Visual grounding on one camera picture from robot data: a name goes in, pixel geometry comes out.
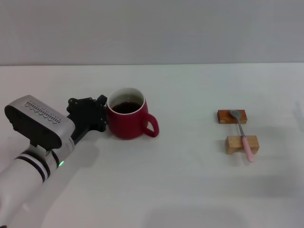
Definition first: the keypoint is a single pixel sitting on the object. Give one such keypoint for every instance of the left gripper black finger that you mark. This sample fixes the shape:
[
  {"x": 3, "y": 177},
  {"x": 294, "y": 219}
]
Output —
[
  {"x": 102, "y": 99},
  {"x": 103, "y": 123}
]

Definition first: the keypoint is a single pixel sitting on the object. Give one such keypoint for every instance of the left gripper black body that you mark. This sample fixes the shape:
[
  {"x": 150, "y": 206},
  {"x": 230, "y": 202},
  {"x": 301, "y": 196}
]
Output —
[{"x": 83, "y": 111}]

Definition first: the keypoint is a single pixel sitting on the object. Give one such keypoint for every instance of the red ceramic cup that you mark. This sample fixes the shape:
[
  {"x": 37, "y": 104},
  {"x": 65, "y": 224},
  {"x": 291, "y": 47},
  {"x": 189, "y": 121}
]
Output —
[{"x": 128, "y": 126}]

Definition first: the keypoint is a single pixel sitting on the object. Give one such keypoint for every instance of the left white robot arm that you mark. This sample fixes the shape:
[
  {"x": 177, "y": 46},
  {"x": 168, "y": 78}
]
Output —
[{"x": 21, "y": 175}]

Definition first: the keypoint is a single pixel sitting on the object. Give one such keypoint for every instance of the dark brown coffee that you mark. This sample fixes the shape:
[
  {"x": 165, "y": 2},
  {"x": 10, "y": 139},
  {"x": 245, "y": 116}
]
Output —
[{"x": 126, "y": 108}]

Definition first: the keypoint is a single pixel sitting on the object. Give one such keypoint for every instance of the dark brown wooden block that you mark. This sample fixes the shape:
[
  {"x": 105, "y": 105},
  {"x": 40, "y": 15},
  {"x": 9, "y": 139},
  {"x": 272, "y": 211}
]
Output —
[{"x": 223, "y": 116}]

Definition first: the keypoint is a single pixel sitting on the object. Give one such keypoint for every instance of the light wooden block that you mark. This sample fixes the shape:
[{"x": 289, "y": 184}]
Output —
[{"x": 234, "y": 142}]

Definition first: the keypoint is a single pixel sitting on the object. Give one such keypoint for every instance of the left silver wrist camera housing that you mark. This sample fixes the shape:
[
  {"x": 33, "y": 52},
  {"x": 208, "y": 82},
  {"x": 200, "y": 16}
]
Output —
[{"x": 40, "y": 123}]

